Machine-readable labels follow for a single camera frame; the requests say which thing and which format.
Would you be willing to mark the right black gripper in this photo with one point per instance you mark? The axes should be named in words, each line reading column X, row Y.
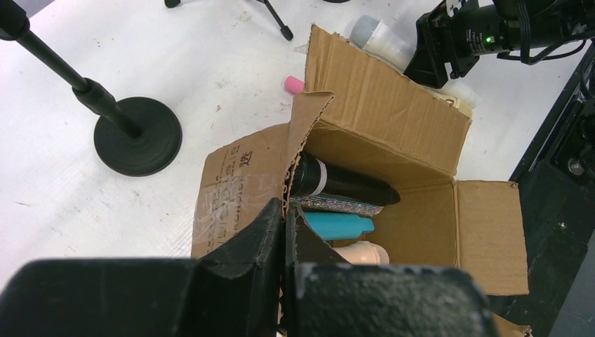
column 450, row 39

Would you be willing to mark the teal microphone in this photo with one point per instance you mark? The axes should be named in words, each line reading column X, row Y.
column 338, row 226

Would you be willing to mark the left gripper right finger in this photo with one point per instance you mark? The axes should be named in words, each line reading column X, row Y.
column 324, row 295

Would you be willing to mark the clip mic stand round base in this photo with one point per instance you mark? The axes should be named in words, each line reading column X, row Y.
column 135, row 137

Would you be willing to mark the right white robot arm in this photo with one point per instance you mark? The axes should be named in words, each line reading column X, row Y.
column 534, row 31

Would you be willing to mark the silver glitter microphone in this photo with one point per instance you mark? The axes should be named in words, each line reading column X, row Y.
column 337, row 205

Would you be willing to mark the white microphone grey head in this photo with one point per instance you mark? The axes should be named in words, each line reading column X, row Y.
column 376, row 38

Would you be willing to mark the shock mount stand round base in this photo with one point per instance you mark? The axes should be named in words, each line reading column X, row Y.
column 337, row 1

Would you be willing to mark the cream white microphone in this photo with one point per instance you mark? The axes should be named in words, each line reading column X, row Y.
column 364, row 253

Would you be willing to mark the pink microphone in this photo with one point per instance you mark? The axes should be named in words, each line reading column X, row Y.
column 293, row 85

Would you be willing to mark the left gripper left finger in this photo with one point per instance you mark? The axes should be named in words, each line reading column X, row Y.
column 232, row 291

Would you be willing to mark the tripod shock mount stand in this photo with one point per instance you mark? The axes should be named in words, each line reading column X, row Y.
column 284, row 29

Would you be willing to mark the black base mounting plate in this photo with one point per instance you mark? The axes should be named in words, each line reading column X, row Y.
column 556, row 181

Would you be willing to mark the brown cardboard box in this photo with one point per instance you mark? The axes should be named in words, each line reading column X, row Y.
column 359, row 113

